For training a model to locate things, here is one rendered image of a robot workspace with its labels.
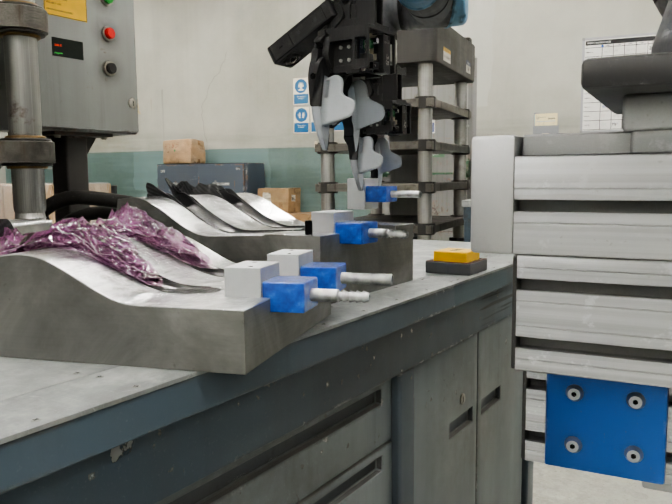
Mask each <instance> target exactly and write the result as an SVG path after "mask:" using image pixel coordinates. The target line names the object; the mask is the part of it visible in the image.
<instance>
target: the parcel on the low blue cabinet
mask: <svg viewBox="0 0 672 504"><path fill-rule="evenodd" d="M205 161H206V155H205V146H204V141H201V140H197V139H177V140H166V141H163V163H164V164H196V163H205Z"/></svg>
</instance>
